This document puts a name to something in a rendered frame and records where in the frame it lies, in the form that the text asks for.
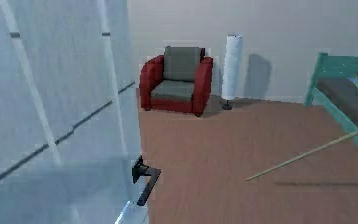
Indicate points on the pale grey room door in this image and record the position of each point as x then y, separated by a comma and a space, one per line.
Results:
53, 100

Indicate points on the teal bed with colourful cover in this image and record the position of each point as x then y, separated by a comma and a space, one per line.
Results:
343, 93

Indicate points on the thin tan stick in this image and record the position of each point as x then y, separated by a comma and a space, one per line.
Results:
307, 154

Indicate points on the red armchair with grey cushions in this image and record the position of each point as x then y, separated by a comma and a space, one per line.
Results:
178, 83

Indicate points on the white floor lamp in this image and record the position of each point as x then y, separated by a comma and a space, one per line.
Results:
232, 66

